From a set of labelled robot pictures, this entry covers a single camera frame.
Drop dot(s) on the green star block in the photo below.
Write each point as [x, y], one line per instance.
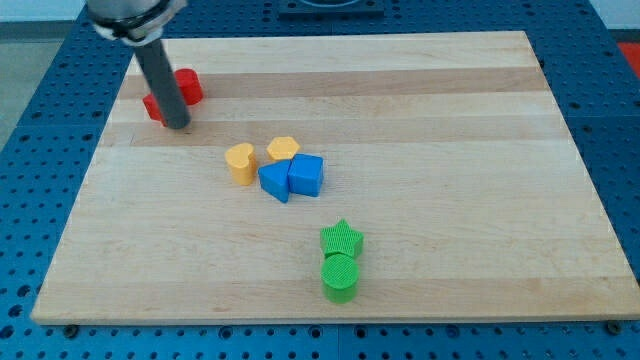
[341, 238]

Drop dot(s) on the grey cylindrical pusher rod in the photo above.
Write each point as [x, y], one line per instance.
[162, 83]

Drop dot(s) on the green cylinder block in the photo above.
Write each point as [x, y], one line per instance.
[339, 276]

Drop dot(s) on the yellow heart block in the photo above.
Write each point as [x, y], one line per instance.
[242, 163]

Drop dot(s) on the red block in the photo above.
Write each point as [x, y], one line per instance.
[153, 109]
[189, 85]

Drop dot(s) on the yellow hexagon block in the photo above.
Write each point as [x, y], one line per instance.
[282, 148]

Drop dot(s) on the wooden board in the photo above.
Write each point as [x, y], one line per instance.
[448, 151]

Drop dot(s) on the blue cube block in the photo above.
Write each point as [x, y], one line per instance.
[306, 175]

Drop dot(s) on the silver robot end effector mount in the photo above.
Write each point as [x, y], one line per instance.
[134, 22]

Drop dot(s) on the blue triangle block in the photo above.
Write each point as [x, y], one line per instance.
[274, 179]

